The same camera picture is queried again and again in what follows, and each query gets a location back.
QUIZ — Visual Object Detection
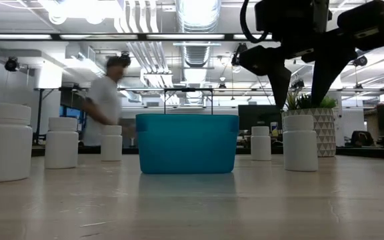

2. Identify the teal plastic basket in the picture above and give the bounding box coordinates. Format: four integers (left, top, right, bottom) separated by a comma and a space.
135, 113, 240, 175

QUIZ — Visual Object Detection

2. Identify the white triangle-patterned plant pot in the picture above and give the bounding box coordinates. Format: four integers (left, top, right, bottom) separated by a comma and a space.
281, 107, 337, 158

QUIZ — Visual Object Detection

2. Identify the green succulent plant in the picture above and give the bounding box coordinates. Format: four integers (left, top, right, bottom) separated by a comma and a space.
284, 87, 338, 111

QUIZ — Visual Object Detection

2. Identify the person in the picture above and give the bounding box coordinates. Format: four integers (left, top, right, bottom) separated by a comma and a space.
81, 55, 137, 147

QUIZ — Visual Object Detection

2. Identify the black overhead light bar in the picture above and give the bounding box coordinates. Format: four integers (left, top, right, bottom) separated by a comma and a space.
0, 32, 384, 42

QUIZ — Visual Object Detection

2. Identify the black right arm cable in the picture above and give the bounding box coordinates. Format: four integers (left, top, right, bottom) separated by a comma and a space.
239, 0, 273, 45

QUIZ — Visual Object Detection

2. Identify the white pill bottle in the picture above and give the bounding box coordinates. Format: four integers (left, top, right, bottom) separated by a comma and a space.
282, 115, 319, 172
0, 103, 33, 183
44, 117, 79, 169
100, 125, 123, 162
250, 125, 272, 161

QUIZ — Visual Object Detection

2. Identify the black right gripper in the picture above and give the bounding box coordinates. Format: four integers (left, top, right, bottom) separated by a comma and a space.
238, 0, 384, 110

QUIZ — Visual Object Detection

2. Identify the silver ventilation duct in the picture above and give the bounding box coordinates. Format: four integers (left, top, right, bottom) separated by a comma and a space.
175, 0, 222, 67

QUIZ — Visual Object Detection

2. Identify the black office chair back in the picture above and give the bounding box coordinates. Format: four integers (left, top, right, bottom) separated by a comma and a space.
350, 130, 375, 147

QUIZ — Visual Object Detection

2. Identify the black rig stand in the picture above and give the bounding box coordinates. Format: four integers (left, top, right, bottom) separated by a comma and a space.
33, 87, 89, 145

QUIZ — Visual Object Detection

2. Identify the blue lit screen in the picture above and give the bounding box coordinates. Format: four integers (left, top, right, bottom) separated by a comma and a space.
59, 105, 86, 131

